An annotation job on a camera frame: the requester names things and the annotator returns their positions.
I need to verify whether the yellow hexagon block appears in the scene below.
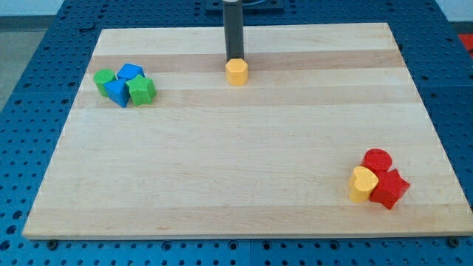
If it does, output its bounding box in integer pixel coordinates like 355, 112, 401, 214
225, 58, 248, 86

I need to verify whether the yellow heart block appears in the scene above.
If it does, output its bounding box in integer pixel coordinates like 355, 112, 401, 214
348, 166, 379, 203

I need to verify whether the wooden board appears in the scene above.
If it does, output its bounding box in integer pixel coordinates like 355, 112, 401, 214
23, 23, 472, 240

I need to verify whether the green star block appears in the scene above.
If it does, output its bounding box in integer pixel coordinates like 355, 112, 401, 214
126, 74, 156, 106

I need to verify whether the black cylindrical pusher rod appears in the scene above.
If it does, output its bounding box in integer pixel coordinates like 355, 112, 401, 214
222, 0, 244, 61

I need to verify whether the blue cube block rear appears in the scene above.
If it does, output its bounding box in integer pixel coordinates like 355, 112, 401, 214
117, 63, 145, 80

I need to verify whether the blue triangle block front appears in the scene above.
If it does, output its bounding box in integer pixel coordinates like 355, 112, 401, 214
104, 78, 130, 108

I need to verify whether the red cylinder block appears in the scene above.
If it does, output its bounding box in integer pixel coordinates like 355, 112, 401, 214
361, 149, 392, 172

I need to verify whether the green cylinder block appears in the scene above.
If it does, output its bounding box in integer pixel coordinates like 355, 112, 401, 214
93, 69, 116, 98

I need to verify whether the red star block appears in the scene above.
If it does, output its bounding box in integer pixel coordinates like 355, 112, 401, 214
369, 169, 410, 210

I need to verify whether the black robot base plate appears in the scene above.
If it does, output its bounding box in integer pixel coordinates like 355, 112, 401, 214
203, 0, 284, 13

